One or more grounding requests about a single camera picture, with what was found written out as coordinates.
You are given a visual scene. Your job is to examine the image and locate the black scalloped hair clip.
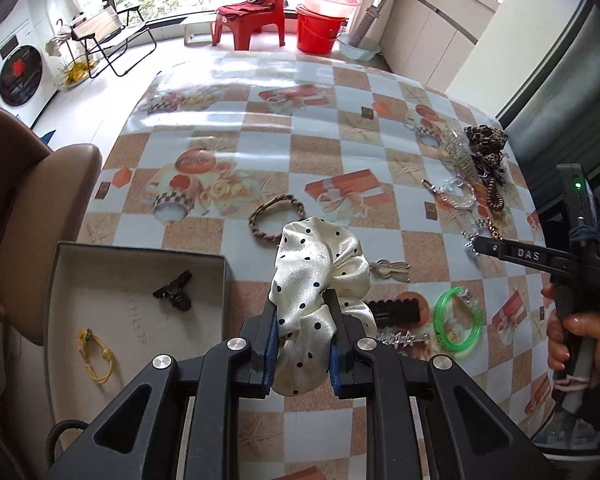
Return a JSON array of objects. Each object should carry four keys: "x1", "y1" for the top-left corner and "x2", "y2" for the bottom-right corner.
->
[{"x1": 367, "y1": 295, "x2": 430, "y2": 328}]

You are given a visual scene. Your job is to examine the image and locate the silver star hair clip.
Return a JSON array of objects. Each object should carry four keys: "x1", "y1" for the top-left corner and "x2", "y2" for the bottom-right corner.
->
[{"x1": 378, "y1": 330, "x2": 429, "y2": 350}]

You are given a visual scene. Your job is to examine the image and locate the white polka dot scrunchie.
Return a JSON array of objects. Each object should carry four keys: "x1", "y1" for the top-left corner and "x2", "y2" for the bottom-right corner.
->
[{"x1": 268, "y1": 217, "x2": 377, "y2": 396}]

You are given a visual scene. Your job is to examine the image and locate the beige metal hair clip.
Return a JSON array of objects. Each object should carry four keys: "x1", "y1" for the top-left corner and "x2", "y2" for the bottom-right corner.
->
[{"x1": 370, "y1": 259, "x2": 411, "y2": 283}]

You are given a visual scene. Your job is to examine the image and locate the small black claw clip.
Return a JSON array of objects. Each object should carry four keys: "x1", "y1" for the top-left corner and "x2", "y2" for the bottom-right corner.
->
[{"x1": 152, "y1": 270, "x2": 193, "y2": 312}]

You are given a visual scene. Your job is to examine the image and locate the green translucent bangle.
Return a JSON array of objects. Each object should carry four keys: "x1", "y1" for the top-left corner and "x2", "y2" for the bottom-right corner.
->
[{"x1": 432, "y1": 286, "x2": 483, "y2": 353}]

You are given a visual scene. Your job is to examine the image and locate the brown braided hair tie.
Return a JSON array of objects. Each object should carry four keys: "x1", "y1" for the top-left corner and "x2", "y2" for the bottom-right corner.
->
[{"x1": 248, "y1": 193, "x2": 307, "y2": 246}]

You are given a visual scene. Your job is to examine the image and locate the yellow cord flower bracelet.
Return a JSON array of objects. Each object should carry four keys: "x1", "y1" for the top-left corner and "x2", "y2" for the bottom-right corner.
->
[{"x1": 76, "y1": 327, "x2": 116, "y2": 385}]

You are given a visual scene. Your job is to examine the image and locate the person's right hand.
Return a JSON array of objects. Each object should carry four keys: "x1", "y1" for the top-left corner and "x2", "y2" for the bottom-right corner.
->
[{"x1": 542, "y1": 284, "x2": 600, "y2": 402}]

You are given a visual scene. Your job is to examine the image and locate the grey shallow tray box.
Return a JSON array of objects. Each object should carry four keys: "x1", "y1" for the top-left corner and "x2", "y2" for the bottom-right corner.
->
[{"x1": 44, "y1": 243, "x2": 230, "y2": 422}]

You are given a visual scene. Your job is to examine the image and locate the checkered patterned tablecloth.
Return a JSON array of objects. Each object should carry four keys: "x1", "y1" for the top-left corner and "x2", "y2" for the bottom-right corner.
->
[{"x1": 76, "y1": 49, "x2": 556, "y2": 480}]

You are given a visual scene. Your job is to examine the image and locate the clear plastic claw clip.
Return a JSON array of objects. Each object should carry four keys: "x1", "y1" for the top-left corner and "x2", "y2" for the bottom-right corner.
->
[{"x1": 441, "y1": 130, "x2": 475, "y2": 178}]

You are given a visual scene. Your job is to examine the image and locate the brown leather chair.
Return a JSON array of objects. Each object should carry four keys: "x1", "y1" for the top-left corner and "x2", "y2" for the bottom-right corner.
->
[{"x1": 0, "y1": 108, "x2": 102, "y2": 346}]

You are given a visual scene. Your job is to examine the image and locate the pale blue basin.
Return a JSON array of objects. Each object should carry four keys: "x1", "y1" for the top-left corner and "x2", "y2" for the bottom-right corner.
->
[{"x1": 337, "y1": 34, "x2": 380, "y2": 62}]

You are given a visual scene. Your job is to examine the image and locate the red plastic bucket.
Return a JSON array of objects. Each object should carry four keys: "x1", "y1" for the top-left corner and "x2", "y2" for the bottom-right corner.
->
[{"x1": 296, "y1": 4, "x2": 347, "y2": 55}]

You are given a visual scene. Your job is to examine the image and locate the black folding chair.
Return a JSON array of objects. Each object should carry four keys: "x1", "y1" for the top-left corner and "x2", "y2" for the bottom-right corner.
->
[{"x1": 71, "y1": 6, "x2": 158, "y2": 79}]

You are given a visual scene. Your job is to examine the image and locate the pink plastic basin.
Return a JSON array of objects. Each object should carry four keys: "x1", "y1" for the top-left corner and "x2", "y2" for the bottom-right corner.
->
[{"x1": 304, "y1": 0, "x2": 360, "y2": 18}]

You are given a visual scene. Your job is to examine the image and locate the red plastic chair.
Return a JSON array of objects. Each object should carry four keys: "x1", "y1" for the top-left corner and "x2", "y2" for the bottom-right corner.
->
[{"x1": 212, "y1": 0, "x2": 286, "y2": 51}]

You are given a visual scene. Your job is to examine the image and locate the white washing machine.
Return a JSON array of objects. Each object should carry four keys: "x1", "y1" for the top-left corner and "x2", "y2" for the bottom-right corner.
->
[{"x1": 0, "y1": 0, "x2": 56, "y2": 127}]

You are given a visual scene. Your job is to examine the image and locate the gold chain hair clip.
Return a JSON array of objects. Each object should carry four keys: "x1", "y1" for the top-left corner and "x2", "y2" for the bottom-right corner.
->
[{"x1": 476, "y1": 217, "x2": 503, "y2": 240}]

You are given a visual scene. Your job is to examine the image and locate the brown spiral hair tie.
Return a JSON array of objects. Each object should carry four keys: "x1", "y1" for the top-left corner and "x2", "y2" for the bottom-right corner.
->
[{"x1": 484, "y1": 173, "x2": 506, "y2": 214}]

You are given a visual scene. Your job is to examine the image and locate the clear beaded bracelet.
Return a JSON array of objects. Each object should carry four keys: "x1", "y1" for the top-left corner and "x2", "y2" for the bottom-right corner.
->
[{"x1": 421, "y1": 175, "x2": 477, "y2": 213}]

